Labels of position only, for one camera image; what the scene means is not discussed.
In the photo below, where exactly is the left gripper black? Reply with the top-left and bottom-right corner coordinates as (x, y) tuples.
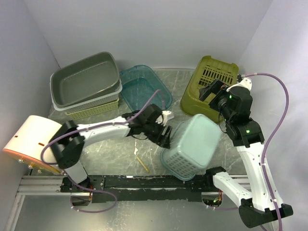
(144, 120), (174, 150)

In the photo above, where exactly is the olive green plastic basket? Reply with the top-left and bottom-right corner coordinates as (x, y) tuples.
(180, 55), (240, 125)

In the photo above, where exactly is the light blue perforated basket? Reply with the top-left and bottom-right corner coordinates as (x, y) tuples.
(160, 114), (222, 181)

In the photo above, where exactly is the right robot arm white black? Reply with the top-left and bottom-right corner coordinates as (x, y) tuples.
(199, 78), (293, 231)

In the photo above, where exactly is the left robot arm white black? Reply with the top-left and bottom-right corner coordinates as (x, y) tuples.
(49, 104), (174, 192)

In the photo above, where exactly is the small wooden stick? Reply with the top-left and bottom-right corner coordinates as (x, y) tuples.
(136, 156), (150, 173)

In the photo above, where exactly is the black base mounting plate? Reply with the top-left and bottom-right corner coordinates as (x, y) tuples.
(60, 174), (233, 204)

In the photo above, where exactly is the teal transparent plastic tub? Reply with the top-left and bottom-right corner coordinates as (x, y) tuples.
(119, 65), (173, 111)

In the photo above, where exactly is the pale yellow perforated basket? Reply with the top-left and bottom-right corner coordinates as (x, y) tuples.
(65, 98), (119, 120)

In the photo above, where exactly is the grey plastic tub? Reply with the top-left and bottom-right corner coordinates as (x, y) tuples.
(50, 52), (120, 109)

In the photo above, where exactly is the cream cylindrical appliance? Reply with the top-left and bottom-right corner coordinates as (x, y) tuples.
(3, 115), (62, 175)

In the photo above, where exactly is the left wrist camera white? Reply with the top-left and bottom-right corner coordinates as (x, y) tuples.
(155, 111), (174, 127)

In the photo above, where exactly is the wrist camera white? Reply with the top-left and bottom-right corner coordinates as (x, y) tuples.
(237, 75), (252, 91)
(155, 111), (174, 127)

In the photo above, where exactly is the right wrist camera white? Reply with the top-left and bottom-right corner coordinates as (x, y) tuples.
(237, 75), (252, 91)

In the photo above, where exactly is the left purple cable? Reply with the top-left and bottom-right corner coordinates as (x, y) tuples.
(40, 89), (169, 213)

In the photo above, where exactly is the purple cable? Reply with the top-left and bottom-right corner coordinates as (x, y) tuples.
(40, 89), (169, 213)
(205, 72), (289, 231)

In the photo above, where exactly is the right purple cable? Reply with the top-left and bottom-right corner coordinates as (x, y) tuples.
(205, 72), (289, 231)

